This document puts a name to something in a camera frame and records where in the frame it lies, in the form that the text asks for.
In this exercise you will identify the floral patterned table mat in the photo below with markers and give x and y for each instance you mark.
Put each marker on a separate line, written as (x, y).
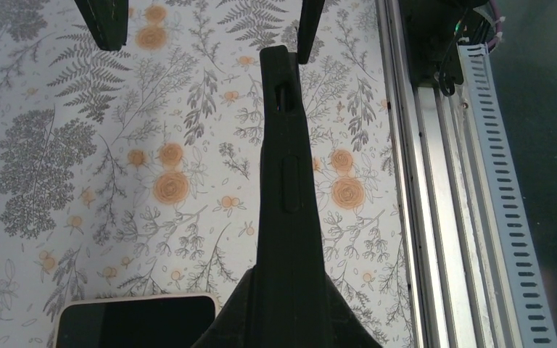
(136, 172)

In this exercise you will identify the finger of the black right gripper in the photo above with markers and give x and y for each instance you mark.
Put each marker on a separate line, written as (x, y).
(309, 20)
(107, 20)

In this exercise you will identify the phone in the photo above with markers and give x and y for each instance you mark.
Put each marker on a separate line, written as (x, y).
(166, 320)

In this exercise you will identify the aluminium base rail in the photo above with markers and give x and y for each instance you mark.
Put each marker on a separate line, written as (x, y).
(449, 298)

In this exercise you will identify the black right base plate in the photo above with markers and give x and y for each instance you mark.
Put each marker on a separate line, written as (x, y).
(433, 32)

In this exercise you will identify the grey slotted cable duct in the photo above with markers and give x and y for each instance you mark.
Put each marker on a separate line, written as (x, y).
(531, 322)

